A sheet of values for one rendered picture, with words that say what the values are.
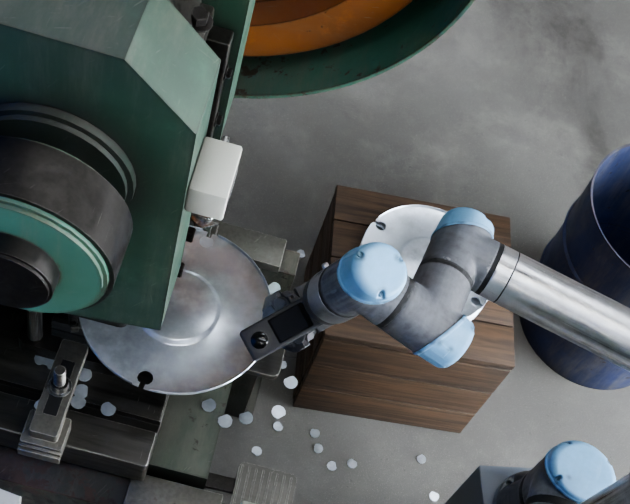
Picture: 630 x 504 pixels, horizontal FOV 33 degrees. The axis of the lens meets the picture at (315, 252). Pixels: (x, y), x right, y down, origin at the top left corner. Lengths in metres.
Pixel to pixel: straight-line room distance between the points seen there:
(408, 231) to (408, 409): 0.41
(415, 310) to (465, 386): 1.00
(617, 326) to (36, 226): 0.80
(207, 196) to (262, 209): 1.65
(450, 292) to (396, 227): 0.92
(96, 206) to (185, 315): 0.67
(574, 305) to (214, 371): 0.52
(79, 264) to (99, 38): 0.20
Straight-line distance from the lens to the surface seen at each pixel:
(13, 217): 0.93
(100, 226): 0.94
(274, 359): 1.59
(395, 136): 2.93
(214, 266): 1.65
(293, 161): 2.79
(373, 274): 1.27
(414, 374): 2.25
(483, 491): 1.97
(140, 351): 1.56
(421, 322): 1.32
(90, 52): 0.92
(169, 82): 0.95
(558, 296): 1.41
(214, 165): 1.06
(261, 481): 2.17
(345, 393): 2.35
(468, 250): 1.39
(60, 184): 0.93
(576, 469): 1.78
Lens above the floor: 2.17
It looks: 55 degrees down
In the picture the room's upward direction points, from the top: 21 degrees clockwise
